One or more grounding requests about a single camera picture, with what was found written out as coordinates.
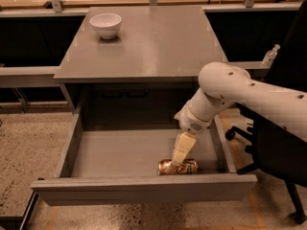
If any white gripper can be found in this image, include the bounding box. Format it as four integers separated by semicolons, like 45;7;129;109
172;104;211;167

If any orange soda can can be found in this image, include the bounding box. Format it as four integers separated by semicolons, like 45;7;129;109
158;159;198;175

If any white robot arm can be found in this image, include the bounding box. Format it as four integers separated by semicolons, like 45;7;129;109
172;62;307;167

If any grey open top drawer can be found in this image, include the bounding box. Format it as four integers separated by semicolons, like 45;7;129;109
32;107;257;206

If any grey drawer cabinet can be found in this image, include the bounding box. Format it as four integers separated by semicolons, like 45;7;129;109
55;7;225;120

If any black office chair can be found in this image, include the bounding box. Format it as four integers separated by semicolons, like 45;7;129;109
225;0;307;224

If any clear plastic bottle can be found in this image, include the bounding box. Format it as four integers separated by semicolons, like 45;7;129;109
262;44;280;68

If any white ceramic bowl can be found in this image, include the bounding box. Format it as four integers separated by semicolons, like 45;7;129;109
90;13;122;39

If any grey metal side rail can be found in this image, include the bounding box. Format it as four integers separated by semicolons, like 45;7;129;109
0;66;59;88

